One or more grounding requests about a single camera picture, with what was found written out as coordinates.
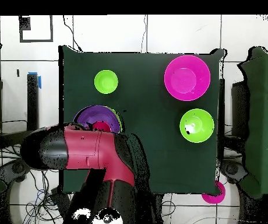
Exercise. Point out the dark green tablecloth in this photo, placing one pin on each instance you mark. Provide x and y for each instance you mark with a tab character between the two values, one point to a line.
171	163

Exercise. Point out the purple plastic bowl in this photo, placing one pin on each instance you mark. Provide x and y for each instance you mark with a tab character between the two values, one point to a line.
89	115

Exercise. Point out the small green plastic bowl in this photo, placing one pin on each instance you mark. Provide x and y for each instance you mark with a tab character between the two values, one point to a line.
106	81

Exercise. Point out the dark square frame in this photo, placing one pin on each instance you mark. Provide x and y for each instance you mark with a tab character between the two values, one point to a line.
51	30

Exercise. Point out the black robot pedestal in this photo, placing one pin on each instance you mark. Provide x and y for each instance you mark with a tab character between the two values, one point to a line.
158	210

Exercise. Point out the black chair base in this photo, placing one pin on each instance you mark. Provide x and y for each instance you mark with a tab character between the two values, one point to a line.
233	170
15	171

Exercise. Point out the pink bowl on floor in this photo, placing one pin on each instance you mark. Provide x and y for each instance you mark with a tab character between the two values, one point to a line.
214	199

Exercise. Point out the red plastic cup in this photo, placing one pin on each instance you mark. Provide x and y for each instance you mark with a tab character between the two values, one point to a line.
101	126

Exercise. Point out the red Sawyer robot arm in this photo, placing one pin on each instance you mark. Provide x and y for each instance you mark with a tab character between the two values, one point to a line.
96	149

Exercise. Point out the large pink plastic bowl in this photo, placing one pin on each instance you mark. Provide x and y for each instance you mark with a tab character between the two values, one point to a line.
187	78

